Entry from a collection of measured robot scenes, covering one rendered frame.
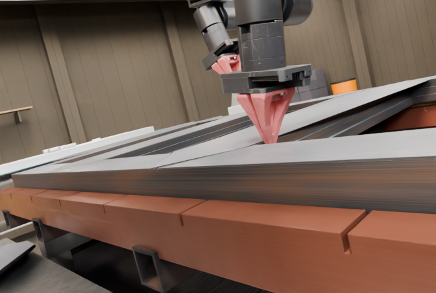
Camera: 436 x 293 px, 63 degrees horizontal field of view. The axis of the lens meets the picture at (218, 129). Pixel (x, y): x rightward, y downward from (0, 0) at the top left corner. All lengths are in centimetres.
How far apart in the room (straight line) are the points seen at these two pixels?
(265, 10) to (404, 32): 866
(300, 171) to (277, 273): 8
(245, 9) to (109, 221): 33
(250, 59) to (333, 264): 26
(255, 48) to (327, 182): 20
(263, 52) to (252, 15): 4
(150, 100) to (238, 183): 885
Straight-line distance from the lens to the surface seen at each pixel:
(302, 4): 50
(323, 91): 975
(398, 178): 27
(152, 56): 947
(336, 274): 27
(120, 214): 49
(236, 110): 472
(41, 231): 85
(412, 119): 95
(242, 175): 35
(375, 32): 934
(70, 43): 881
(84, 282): 70
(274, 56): 43
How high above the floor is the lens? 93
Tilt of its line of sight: 5 degrees down
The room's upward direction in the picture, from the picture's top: 14 degrees counter-clockwise
